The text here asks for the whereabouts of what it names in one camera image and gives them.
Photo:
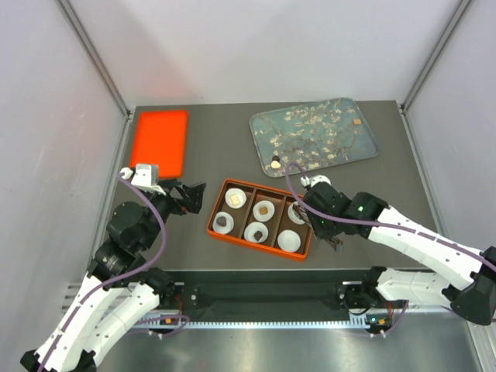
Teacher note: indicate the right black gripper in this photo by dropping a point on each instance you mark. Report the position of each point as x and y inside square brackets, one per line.
[320, 231]

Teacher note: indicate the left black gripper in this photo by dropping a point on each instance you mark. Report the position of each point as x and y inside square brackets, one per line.
[193, 205]

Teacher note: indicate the metal tongs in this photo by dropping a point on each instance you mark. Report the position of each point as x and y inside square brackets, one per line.
[301, 215]

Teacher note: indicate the orange chocolate box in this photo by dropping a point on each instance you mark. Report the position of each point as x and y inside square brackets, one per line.
[244, 216]

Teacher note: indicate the dark square chocolate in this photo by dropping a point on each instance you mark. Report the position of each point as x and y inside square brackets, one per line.
[258, 235]

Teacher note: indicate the white heart chocolate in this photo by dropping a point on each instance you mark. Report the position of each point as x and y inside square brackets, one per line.
[275, 164]

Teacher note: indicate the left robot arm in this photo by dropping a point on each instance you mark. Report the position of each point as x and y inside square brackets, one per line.
[120, 286]

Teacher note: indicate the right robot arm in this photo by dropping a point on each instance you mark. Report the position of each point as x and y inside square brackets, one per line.
[458, 277]

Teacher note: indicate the white paper cup back-right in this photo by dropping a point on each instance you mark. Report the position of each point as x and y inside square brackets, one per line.
[294, 214]

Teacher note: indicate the white paper cup front-right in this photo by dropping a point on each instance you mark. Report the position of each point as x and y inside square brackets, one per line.
[289, 241]

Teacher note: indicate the white paper cup front-left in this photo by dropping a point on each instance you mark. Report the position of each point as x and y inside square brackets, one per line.
[223, 230]

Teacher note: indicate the white paper cup back-left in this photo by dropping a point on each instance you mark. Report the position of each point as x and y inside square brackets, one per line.
[239, 193]

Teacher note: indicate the white paper cup back-middle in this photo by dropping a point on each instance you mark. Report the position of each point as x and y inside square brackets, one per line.
[268, 216]

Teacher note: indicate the orange box lid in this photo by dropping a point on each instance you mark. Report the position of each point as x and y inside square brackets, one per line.
[160, 139]

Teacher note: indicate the floral blue tray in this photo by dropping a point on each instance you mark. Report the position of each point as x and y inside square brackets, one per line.
[315, 135]

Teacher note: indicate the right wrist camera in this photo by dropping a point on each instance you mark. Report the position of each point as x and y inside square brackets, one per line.
[322, 196]

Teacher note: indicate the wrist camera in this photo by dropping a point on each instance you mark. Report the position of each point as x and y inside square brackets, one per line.
[322, 196]
[143, 177]

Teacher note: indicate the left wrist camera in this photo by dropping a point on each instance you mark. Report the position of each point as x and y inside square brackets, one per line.
[143, 177]

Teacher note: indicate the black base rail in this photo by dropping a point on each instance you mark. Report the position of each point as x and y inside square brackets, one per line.
[259, 295]

